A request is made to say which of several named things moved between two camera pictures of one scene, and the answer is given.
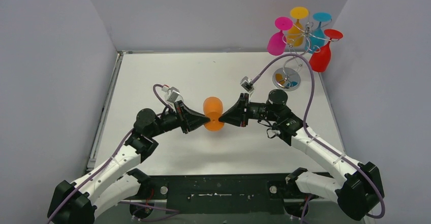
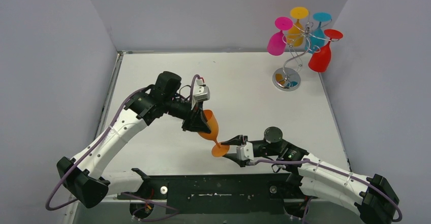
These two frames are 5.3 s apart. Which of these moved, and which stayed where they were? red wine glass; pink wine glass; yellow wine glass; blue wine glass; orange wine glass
Moved: orange wine glass
Stayed: blue wine glass; pink wine glass; yellow wine glass; red wine glass
